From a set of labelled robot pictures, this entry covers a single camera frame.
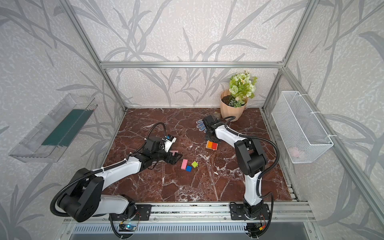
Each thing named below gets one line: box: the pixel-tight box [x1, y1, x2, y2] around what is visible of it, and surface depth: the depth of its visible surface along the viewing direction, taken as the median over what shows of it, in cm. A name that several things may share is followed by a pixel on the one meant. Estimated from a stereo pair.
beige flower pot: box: [220, 89, 248, 122], surface depth 102 cm
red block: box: [211, 142, 218, 151], surface depth 98 cm
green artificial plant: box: [228, 70, 258, 108], surface depth 97 cm
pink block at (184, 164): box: [180, 158, 189, 171], surface depth 91 cm
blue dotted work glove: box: [195, 118, 208, 134], surface depth 110 cm
